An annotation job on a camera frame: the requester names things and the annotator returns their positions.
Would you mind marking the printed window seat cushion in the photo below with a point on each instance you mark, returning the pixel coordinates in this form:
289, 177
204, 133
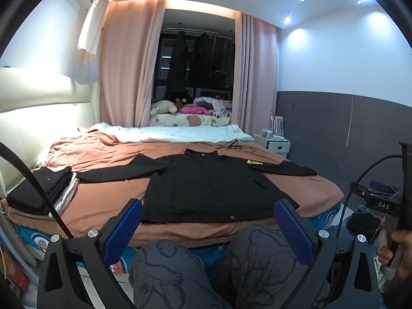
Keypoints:
167, 120

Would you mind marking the bed with brown sheet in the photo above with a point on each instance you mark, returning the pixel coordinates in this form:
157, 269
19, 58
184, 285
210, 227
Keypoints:
106, 154

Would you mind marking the black jacket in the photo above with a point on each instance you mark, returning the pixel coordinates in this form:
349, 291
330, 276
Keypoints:
206, 186

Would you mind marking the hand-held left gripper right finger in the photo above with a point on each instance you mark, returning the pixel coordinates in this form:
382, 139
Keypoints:
294, 231

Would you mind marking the person's right hand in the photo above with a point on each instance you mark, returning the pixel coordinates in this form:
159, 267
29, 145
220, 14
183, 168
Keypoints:
403, 251

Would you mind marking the white nightstand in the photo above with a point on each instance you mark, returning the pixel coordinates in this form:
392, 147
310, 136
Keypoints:
273, 146

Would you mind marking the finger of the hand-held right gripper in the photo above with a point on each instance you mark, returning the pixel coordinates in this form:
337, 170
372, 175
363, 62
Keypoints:
379, 187

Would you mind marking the cream padded headboard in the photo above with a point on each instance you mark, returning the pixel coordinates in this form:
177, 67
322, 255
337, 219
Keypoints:
38, 103

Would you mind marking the person's grey printed pants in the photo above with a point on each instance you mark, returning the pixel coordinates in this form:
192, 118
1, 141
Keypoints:
257, 264

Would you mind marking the white quilt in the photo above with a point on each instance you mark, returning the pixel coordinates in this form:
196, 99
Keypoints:
173, 133

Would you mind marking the pink curtain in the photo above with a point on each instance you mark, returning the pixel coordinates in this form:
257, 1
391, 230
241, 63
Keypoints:
254, 70
128, 64

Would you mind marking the orange box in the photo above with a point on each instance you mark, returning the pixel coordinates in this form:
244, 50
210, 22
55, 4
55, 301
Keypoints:
13, 270

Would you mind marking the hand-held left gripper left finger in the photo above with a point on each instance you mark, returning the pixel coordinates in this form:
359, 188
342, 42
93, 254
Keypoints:
124, 228

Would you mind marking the dark hanging coat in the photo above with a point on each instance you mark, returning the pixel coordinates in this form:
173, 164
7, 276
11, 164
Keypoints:
177, 61

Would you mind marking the cream plush toy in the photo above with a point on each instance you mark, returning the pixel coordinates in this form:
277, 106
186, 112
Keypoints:
162, 107

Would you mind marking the dark cloth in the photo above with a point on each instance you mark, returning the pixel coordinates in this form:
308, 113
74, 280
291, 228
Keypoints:
363, 225

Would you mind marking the stack of folded clothes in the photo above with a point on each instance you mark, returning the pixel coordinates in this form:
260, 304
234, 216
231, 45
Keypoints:
35, 190

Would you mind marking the pink cloth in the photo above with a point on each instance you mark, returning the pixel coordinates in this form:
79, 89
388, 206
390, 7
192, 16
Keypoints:
193, 110

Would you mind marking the black plush toy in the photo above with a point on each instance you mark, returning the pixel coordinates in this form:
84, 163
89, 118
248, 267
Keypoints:
180, 98

